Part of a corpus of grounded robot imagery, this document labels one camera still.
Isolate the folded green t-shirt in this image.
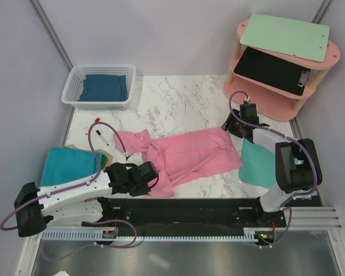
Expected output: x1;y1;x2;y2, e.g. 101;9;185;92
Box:
101;155;108;170

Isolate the purple cable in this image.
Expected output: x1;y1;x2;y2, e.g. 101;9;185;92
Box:
0;121;138;248
228;90;320;249

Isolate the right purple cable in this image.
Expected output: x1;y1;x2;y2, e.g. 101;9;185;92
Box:
228;90;320;249

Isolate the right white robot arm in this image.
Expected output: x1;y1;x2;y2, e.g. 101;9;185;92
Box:
222;103;322;227

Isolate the black marker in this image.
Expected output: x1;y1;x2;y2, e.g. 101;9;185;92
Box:
96;130;109;146

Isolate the folded teal t-shirt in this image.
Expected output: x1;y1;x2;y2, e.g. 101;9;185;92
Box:
40;147;99;187

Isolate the light green board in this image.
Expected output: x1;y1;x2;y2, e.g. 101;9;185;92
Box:
240;14;329;62

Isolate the white plastic basket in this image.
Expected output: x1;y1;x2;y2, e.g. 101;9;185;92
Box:
62;64;136;110

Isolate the white cable duct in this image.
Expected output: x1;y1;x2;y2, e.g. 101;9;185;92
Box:
42;228;263;242

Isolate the dark blue t-shirt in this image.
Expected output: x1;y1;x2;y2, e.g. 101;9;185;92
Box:
79;74;128;102

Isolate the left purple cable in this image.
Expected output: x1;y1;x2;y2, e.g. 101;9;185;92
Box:
0;121;138;248

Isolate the folded tan t-shirt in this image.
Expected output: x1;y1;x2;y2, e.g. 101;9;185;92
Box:
63;144;113;205

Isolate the black clipboard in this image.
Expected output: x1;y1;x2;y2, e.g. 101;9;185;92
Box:
233;47;311;96

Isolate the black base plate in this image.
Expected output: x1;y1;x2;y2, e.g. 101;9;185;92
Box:
48;197;323;237

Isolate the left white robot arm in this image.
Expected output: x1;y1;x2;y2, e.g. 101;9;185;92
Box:
14;162;159;237

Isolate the pink t-shirt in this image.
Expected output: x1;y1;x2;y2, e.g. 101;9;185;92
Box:
114;127;243;198

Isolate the pink three-tier shelf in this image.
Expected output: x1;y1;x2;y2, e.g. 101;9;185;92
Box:
224;20;340;121

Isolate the aluminium rail frame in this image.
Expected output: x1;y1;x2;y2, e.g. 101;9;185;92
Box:
28;205;343;231

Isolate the teal folding board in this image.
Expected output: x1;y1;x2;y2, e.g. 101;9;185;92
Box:
237;139;312;199

